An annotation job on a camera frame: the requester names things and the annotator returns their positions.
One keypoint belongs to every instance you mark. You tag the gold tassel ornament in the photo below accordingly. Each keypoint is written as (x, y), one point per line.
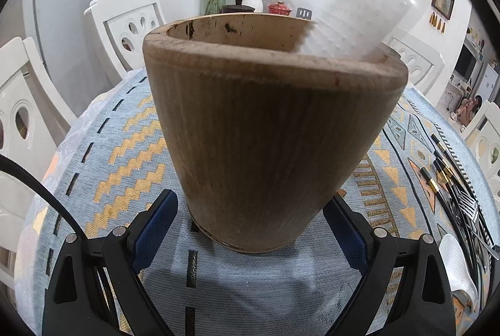
(438, 22)

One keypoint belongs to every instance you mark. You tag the small framed picture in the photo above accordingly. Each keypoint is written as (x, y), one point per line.
(443, 0)

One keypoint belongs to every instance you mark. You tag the white dining chair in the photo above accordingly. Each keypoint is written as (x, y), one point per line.
(113, 23)
(35, 78)
(488, 133)
(424, 70)

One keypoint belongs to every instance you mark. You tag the small slotted metal spatula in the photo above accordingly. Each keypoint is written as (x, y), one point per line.
(304, 12)

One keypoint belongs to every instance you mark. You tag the television screen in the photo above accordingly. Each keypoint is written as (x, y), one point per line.
(465, 62)

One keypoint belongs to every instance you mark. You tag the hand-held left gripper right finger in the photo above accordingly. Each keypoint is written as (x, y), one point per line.
(345, 234)

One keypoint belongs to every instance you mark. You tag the red lidded teacup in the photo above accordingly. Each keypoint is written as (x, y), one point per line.
(279, 8)

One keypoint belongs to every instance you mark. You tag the white refrigerator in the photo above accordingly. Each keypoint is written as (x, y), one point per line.
(66, 27)

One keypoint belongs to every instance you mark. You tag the dark brown lidded jar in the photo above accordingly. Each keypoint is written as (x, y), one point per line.
(237, 8)

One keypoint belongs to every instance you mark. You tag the bunch of black chopsticks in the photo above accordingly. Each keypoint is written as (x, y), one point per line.
(443, 176)

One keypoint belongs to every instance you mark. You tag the wooden utensil holder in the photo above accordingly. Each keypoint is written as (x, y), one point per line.
(254, 144)

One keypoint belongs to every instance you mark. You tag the white plastic spoon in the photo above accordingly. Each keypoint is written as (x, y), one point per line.
(455, 265)

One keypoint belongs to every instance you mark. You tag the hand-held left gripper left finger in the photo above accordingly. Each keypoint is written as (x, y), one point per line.
(156, 230)

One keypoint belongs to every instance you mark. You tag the blue patterned tablecloth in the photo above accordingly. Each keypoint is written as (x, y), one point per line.
(242, 281)

